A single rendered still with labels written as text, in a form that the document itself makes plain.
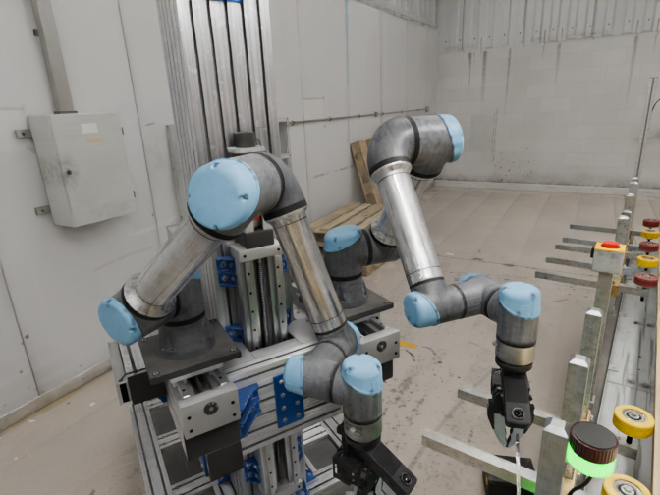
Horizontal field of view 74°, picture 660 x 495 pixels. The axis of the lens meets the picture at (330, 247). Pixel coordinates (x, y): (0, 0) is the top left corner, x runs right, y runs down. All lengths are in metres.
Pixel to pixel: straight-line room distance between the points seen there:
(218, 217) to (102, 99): 2.46
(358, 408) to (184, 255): 0.43
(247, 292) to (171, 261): 0.43
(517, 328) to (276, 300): 0.73
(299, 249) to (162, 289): 0.29
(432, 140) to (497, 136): 7.68
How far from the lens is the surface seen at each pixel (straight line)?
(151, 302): 1.00
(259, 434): 1.40
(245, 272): 1.28
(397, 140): 1.01
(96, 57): 3.20
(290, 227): 0.89
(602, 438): 0.79
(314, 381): 0.86
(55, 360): 3.18
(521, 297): 0.89
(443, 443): 1.18
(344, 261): 1.30
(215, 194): 0.76
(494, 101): 8.71
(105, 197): 2.87
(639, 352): 2.22
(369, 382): 0.82
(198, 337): 1.18
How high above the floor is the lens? 1.63
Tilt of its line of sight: 18 degrees down
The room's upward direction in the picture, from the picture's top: 3 degrees counter-clockwise
